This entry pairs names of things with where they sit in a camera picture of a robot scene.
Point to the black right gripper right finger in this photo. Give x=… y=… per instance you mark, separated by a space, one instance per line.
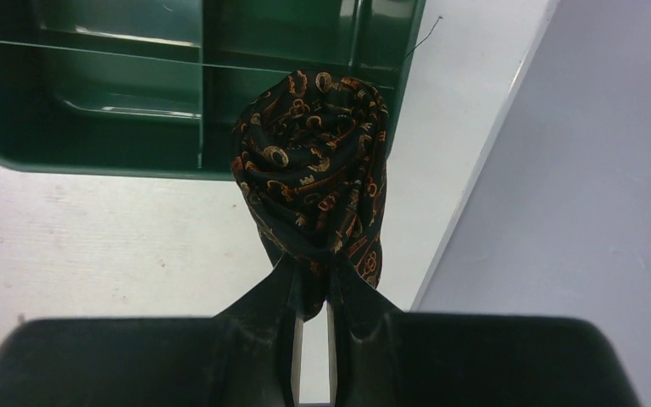
x=383 y=356

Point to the dark patterned necktie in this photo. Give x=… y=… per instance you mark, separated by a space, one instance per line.
x=310 y=158

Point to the green divided plastic tray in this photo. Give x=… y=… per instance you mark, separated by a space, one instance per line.
x=153 y=88

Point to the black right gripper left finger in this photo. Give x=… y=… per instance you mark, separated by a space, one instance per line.
x=243 y=356

